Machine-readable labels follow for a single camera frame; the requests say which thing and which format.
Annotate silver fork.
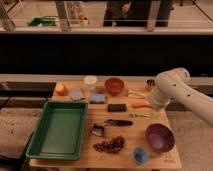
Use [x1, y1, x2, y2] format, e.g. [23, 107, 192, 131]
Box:
[129, 114, 149, 118]

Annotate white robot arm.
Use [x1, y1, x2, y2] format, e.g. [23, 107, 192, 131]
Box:
[148, 68, 213, 126]

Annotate purple bowl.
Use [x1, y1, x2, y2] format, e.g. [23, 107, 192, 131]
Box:
[145, 123, 175, 153]

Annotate red bowl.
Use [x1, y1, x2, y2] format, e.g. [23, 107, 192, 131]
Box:
[105, 77, 124, 96]

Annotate orange carrot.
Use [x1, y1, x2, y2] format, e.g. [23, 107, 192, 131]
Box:
[131, 103, 152, 108]

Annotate cream tongs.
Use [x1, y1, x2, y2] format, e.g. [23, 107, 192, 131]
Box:
[127, 89, 146, 99]

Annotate small metal cup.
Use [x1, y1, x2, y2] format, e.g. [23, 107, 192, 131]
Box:
[145, 79, 155, 91]

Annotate black rectangular block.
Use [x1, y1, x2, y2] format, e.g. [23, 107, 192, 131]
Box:
[107, 104, 127, 112]

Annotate blue cup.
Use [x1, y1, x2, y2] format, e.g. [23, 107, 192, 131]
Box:
[133, 147, 149, 165]

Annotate white cup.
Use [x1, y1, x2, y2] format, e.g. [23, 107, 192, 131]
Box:
[84, 75, 98, 90]

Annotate green plastic tray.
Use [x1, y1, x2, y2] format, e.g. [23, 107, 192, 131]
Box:
[26, 101, 88, 161]

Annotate orange fruit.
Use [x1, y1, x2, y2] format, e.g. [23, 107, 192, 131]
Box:
[55, 83, 67, 96]

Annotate person in dark clothes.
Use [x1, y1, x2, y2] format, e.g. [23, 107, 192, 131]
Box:
[103, 0, 173, 27]

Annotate green object on floor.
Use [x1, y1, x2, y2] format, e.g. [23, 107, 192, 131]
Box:
[28, 17, 56, 26]

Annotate black handled peeler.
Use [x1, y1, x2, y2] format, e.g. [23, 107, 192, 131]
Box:
[104, 119, 133, 127]

